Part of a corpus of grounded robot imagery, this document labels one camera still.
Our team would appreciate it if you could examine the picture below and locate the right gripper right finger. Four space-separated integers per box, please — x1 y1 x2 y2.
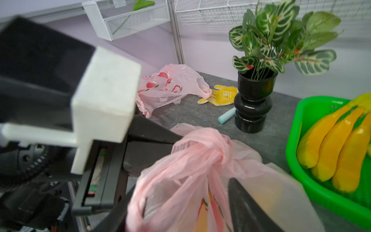
228 178 282 232

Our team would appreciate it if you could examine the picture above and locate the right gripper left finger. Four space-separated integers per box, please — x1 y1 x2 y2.
92 185 136 232

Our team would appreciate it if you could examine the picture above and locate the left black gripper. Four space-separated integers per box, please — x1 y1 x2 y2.
71 115 182 216

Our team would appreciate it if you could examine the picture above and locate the pink strawberry plastic bag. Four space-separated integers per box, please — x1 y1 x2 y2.
136 64 212 118

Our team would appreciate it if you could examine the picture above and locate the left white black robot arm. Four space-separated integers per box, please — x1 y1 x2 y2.
1 115 181 232

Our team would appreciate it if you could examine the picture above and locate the light blue white tube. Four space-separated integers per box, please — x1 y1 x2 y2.
218 107 236 124

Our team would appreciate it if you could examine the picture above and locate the green plastic basket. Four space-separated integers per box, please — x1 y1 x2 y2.
286 93 371 231

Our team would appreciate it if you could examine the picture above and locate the potted plant black vase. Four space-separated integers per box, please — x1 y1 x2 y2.
229 1 341 133

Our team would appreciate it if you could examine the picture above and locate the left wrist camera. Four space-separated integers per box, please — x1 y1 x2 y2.
1 17 142 175

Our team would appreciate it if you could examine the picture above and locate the white wire side basket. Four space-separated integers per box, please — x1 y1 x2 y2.
82 1 170 41

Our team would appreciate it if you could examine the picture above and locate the white wire wall shelf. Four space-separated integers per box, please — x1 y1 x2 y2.
174 0 371 26

